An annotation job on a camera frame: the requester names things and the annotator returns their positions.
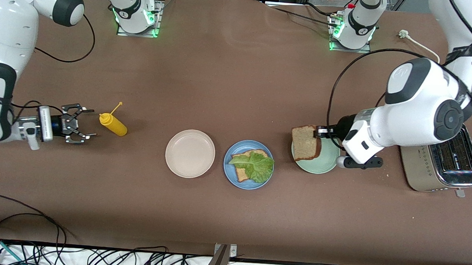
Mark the brown bread slice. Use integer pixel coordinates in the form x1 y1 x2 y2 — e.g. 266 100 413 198
290 124 323 163
230 148 270 184

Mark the thick black base cable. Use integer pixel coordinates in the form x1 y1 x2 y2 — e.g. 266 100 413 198
305 2 340 19

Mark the blue round plate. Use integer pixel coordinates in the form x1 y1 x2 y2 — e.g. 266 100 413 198
222 138 276 191

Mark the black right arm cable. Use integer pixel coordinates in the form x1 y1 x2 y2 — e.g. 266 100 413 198
10 10 97 119

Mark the green round plate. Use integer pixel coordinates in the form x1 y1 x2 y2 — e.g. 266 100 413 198
290 136 342 175

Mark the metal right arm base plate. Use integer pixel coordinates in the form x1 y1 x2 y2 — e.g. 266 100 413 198
116 0 164 38

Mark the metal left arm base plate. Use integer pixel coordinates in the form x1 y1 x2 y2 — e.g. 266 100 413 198
327 12 374 54

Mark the white toaster power cable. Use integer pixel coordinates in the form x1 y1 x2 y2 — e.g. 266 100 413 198
397 29 443 64

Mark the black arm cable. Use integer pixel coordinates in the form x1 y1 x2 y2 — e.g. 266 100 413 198
10 10 97 119
325 0 472 155

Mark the beige chrome toaster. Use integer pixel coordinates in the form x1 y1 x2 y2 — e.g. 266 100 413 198
397 120 472 199

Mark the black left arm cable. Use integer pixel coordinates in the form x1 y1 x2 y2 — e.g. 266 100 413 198
325 0 472 155

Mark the yellow mustard squeeze bottle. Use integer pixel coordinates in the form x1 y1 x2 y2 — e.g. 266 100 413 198
98 100 129 137

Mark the thin black base cable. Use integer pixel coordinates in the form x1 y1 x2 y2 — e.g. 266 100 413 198
272 7 336 27

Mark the green lettuce leaf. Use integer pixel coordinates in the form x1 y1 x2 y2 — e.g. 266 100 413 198
228 150 275 184

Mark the beige round plate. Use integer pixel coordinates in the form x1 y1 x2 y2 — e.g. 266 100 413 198
164 128 217 180

